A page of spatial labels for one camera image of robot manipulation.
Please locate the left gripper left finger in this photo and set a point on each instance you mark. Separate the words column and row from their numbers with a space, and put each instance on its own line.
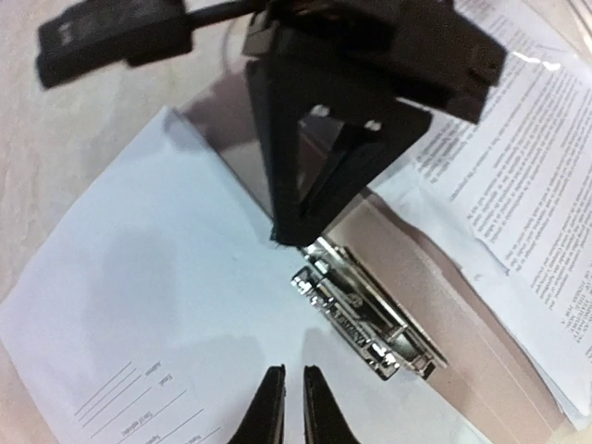
column 263, row 422

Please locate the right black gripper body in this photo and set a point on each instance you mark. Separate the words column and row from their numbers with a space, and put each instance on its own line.
column 423, row 51

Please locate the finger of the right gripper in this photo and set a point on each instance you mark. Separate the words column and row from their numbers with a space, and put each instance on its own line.
column 344, row 155
column 277, row 109

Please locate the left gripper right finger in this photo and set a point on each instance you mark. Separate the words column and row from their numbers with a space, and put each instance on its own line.
column 324, row 423

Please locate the transparent plastic folder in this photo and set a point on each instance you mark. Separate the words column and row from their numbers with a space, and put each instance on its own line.
column 489, row 380

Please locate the sparse printed paper sheet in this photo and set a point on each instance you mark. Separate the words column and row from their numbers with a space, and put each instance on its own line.
column 153, row 310

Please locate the metal folder clip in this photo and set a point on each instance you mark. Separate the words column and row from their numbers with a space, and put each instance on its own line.
column 377, row 327

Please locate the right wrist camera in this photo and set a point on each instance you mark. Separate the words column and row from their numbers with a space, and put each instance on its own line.
column 94, row 34

